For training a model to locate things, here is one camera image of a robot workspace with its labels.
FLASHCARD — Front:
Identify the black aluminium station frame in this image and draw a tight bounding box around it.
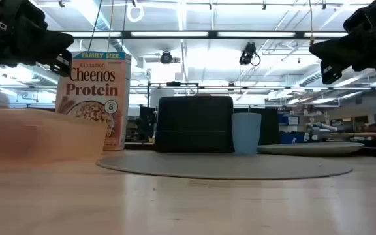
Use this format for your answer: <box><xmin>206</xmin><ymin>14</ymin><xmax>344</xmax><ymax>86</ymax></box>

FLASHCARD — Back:
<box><xmin>60</xmin><ymin>29</ymin><xmax>351</xmax><ymax>40</ymax></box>

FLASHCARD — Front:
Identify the black two-slot toaster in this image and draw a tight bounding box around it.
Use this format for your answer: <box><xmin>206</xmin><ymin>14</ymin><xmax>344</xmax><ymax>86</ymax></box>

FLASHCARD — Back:
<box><xmin>154</xmin><ymin>94</ymin><xmax>235</xmax><ymax>153</ymax></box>

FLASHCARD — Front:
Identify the large round grey placemat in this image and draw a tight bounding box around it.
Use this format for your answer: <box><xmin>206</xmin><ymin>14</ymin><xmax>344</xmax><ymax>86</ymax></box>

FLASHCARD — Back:
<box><xmin>95</xmin><ymin>151</ymin><xmax>354</xmax><ymax>181</ymax></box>

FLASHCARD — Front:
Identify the light blue plastic cup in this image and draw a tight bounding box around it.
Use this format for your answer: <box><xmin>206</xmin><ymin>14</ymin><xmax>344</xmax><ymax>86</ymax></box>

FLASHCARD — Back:
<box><xmin>231</xmin><ymin>112</ymin><xmax>262</xmax><ymax>155</ymax></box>

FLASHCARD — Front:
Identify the round grey plate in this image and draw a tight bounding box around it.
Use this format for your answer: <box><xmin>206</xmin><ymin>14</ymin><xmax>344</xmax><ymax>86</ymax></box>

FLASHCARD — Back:
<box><xmin>257</xmin><ymin>142</ymin><xmax>366</xmax><ymax>157</ymax></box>

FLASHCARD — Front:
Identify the black ceiling camera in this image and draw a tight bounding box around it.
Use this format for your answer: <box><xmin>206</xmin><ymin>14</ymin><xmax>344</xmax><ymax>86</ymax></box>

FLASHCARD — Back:
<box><xmin>159</xmin><ymin>50</ymin><xmax>174</xmax><ymax>65</ymax></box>
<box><xmin>239</xmin><ymin>42</ymin><xmax>261</xmax><ymax>67</ymax></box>

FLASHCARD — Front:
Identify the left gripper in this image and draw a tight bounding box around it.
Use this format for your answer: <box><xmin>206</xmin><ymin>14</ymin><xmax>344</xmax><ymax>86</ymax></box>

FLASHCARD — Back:
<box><xmin>0</xmin><ymin>0</ymin><xmax>74</xmax><ymax>95</ymax></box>

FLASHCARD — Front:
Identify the Cheerios Protein cereal box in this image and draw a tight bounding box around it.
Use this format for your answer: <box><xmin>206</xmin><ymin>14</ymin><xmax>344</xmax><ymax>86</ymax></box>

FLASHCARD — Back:
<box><xmin>54</xmin><ymin>51</ymin><xmax>133</xmax><ymax>152</ymax></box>

